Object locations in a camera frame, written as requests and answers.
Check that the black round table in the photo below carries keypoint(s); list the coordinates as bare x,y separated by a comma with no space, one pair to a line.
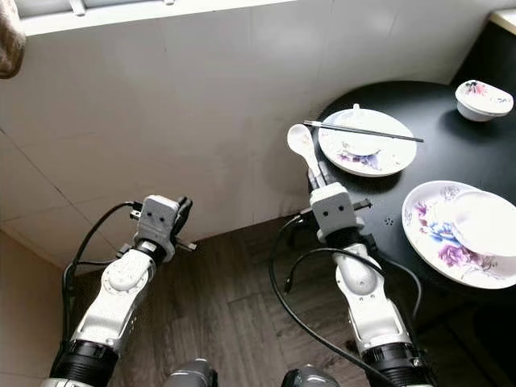
435,169

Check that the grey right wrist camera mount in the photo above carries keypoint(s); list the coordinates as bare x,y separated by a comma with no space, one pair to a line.
336,211

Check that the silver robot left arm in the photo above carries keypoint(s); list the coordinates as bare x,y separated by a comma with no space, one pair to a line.
121,298

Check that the small floral bowl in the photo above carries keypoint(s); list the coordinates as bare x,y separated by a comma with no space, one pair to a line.
484,98

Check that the small white bowl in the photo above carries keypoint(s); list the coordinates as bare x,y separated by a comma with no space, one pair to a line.
359,119

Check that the white ceramic spoon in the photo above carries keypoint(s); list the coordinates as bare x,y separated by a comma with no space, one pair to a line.
300,139

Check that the white window sill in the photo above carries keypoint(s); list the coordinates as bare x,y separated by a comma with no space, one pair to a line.
97,20

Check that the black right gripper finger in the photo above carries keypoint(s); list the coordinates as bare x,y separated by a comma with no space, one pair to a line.
318,177
326,174

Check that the small floral plate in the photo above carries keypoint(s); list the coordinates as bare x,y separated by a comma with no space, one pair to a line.
383,160

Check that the grey robot left leg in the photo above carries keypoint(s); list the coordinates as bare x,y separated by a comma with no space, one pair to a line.
192,375

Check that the large floral plate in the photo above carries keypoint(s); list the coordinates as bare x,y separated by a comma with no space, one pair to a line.
435,242

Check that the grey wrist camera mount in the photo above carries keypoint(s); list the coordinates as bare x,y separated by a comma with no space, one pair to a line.
336,211
160,219

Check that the brown woven curtain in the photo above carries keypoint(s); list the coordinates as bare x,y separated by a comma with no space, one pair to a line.
12,40

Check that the grey robot right leg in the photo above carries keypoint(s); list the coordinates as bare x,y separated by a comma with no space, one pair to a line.
310,377

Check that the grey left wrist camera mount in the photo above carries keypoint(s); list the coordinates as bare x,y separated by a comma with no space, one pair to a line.
160,219

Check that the black cabinet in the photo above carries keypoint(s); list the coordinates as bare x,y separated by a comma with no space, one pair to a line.
492,56

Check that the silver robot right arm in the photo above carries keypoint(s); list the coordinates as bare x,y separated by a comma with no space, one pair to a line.
363,282

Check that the grey robot leg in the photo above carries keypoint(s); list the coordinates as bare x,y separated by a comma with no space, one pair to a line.
310,377
192,375

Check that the black chopstick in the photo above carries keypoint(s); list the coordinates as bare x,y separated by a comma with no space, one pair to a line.
316,126
314,122

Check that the large white bowl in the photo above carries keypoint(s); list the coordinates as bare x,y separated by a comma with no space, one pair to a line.
484,226

